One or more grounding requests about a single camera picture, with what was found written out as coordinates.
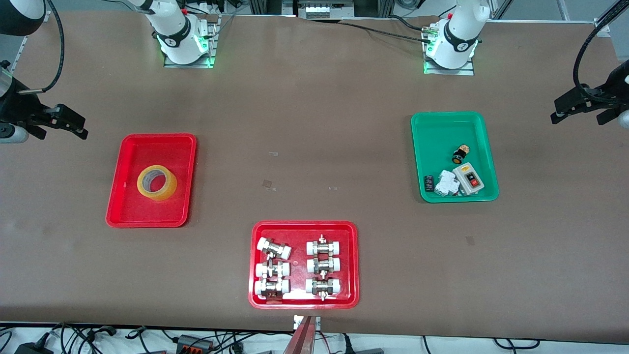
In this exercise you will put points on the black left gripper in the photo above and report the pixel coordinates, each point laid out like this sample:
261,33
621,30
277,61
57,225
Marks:
602,93

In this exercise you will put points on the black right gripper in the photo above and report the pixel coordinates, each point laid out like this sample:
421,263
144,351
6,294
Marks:
20,109

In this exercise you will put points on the yellow tape roll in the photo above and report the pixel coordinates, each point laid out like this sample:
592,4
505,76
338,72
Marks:
169,189

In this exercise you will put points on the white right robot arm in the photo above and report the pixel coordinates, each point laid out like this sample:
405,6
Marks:
172,29

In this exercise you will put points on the red plastic tray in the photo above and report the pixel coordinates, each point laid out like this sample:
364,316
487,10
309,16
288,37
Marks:
300,231
147,211

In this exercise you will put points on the green plastic tray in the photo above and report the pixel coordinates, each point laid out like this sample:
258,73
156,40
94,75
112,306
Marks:
442,132

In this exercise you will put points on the black yellow push button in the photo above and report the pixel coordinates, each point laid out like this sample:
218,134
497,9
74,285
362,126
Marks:
460,156

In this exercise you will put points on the white circuit breaker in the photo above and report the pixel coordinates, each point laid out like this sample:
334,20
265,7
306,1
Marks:
446,184

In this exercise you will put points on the small black relay module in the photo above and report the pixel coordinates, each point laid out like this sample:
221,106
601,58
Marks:
429,183

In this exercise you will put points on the black power adapter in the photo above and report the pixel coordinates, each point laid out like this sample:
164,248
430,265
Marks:
32,348

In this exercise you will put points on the white-ended metal pipe fitting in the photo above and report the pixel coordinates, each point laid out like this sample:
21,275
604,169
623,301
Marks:
323,265
274,248
271,287
323,286
324,247
272,270

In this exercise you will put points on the grey orange power brick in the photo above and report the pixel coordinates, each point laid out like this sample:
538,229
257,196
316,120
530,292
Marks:
194,342

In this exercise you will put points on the grey power strip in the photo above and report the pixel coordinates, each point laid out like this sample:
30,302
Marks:
328,11

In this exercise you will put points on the red-lit aluminium bar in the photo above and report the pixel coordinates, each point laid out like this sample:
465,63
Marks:
300,341

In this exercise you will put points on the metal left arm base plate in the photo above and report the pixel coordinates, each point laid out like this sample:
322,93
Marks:
467,72

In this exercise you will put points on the grey two-button switch box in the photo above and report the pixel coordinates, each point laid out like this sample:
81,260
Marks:
469,178

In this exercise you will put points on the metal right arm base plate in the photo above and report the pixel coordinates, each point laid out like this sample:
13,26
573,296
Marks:
214,39

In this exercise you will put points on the silver metal bracket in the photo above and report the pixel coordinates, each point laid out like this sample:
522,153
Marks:
297,322

